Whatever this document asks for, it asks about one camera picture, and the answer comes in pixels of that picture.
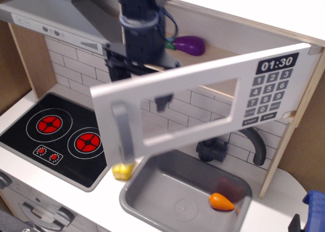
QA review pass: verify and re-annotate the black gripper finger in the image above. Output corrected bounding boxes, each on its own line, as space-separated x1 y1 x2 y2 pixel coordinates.
154 94 173 112
108 63 131 82

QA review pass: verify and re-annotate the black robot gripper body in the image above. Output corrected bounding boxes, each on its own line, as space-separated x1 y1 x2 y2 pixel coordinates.
105 18 183 74

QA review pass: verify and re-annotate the white toy microwave door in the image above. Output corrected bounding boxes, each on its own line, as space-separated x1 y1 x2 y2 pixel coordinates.
90 43 321 165

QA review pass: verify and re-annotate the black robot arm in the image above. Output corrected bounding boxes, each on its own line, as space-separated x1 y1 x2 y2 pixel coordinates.
105 0 182 81

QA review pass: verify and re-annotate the wooden toy kitchen cabinet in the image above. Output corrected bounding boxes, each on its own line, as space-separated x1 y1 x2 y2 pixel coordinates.
0 0 325 199

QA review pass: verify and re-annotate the purple toy eggplant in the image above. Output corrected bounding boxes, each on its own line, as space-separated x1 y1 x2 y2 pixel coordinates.
165 36 206 56

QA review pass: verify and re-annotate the black toy faucet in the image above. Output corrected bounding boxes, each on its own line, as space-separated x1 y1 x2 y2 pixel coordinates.
196 127 267 167

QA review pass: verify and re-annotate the yellow toy bell pepper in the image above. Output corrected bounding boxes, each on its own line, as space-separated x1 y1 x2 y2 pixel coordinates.
112 162 135 180

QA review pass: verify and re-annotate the black toy stove top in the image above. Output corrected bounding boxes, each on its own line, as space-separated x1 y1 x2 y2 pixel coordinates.
1 93 108 192

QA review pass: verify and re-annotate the grey toy sink basin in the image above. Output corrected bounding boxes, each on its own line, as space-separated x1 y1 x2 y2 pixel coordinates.
119 150 252 231

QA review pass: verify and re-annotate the grey range hood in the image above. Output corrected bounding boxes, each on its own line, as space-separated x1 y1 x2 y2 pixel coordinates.
1 0 122 55

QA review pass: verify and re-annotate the orange toy carrot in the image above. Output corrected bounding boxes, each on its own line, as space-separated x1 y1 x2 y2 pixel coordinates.
208 192 235 211

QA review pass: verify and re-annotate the grey toy oven door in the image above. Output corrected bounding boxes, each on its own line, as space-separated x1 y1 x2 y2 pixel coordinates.
1 171 104 231

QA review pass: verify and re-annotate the black clamp piece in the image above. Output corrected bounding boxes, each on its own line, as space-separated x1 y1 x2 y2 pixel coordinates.
288 214 301 232

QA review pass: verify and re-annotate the blue plastic object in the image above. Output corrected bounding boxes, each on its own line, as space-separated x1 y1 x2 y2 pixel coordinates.
303 190 324 232

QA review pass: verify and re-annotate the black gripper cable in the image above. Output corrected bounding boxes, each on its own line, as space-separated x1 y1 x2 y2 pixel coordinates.
158 7 179 43

